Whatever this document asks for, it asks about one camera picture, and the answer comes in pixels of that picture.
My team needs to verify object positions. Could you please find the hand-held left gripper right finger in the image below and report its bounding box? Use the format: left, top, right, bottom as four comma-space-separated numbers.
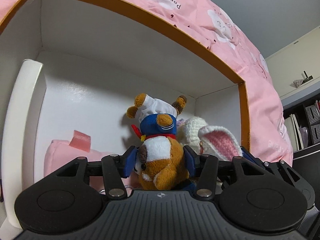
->
182, 145, 267, 198

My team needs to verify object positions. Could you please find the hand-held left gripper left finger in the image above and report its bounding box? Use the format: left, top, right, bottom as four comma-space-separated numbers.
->
54, 145, 137, 198

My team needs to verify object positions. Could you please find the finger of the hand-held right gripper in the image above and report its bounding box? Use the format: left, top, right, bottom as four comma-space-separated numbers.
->
240, 145, 315, 210

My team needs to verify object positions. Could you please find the brown plush bear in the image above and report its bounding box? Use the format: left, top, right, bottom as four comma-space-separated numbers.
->
126, 93, 197, 192

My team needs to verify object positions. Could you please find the white crochet bunny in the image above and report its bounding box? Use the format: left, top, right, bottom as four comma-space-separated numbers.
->
176, 116, 243, 180

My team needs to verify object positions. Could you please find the pale pink fabric pouch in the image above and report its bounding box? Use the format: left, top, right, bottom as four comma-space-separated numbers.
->
44, 130, 118, 181

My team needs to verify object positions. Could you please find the orange cardboard box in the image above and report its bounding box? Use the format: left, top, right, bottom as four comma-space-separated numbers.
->
0, 0, 250, 205

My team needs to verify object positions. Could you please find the long white box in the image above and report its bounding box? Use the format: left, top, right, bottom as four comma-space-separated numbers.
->
1, 59, 47, 230

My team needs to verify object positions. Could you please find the dark shelf unit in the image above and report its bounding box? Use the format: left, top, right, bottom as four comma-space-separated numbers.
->
282, 80, 320, 168

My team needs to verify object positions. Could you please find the checked storage box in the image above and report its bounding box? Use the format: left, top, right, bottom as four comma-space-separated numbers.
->
305, 104, 320, 145

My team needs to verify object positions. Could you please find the small ornament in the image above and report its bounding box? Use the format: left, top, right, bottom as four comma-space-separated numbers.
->
292, 71, 314, 88

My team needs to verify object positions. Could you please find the beige cabinet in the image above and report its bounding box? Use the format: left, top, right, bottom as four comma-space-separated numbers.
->
265, 26, 320, 99

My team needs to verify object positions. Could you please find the pink printed blanket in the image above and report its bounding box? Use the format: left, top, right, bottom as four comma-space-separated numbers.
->
0, 0, 293, 168

